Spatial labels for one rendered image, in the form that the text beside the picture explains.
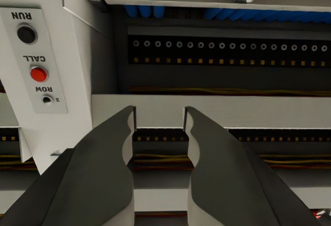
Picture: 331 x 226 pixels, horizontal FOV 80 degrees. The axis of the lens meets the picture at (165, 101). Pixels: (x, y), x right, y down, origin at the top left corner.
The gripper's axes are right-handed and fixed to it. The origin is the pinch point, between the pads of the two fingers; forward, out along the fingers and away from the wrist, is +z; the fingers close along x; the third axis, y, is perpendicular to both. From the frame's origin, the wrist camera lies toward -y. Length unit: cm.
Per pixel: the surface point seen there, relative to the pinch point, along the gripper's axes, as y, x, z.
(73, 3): -5.2, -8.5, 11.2
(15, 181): 31.0, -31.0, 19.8
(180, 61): 5.1, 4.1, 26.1
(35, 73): 1.8, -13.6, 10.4
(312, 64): 5.2, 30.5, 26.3
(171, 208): 28.7, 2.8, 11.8
